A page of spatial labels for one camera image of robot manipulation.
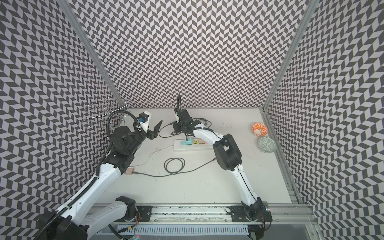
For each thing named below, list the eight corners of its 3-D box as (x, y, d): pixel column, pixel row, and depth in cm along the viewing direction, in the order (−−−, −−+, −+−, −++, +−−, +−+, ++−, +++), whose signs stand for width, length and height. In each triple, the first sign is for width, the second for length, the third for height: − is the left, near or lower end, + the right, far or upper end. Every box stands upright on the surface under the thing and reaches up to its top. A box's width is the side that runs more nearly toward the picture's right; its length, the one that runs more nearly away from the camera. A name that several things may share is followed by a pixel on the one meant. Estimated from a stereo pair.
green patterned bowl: (266, 156, 95) (270, 152, 91) (255, 144, 101) (257, 139, 97) (276, 150, 98) (279, 146, 94) (264, 138, 104) (266, 134, 100)
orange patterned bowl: (251, 137, 106) (254, 131, 100) (249, 128, 111) (251, 122, 106) (265, 137, 106) (268, 131, 100) (261, 128, 111) (265, 122, 106)
